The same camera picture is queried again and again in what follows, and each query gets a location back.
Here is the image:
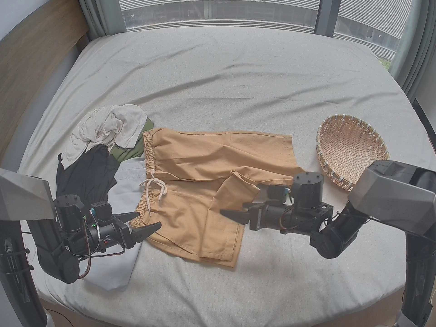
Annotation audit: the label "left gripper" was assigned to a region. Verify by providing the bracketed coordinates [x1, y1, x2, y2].
[85, 211, 162, 251]

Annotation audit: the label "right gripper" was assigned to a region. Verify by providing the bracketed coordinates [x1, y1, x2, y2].
[219, 199, 297, 235]

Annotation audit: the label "tan shorts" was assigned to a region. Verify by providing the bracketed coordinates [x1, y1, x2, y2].
[134, 127, 306, 269]

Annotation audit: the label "pale blue garment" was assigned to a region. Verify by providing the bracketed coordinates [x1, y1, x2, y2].
[82, 159, 148, 292]

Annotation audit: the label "black garment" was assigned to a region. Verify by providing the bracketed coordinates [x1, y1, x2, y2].
[55, 144, 119, 217]

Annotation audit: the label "green garment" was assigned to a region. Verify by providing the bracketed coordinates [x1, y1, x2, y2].
[108, 117, 154, 164]

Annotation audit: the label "white garment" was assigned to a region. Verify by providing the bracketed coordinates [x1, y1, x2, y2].
[61, 104, 148, 170]

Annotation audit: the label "round woven basket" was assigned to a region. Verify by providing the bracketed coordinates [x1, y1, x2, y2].
[316, 114, 391, 193]

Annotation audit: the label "bed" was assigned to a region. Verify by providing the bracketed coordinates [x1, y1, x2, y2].
[0, 0, 436, 327]

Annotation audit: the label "window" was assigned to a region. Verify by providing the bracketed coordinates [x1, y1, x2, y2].
[112, 0, 409, 62]

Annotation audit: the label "blue-green curtain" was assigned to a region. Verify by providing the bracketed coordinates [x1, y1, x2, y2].
[388, 0, 436, 96]
[72, 0, 127, 42]

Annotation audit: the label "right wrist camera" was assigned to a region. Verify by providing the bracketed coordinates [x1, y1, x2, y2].
[267, 184, 288, 204]

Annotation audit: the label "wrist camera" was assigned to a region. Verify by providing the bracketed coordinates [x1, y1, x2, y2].
[89, 201, 114, 225]
[267, 184, 288, 204]

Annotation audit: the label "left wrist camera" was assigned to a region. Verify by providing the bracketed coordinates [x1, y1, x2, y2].
[89, 201, 114, 225]

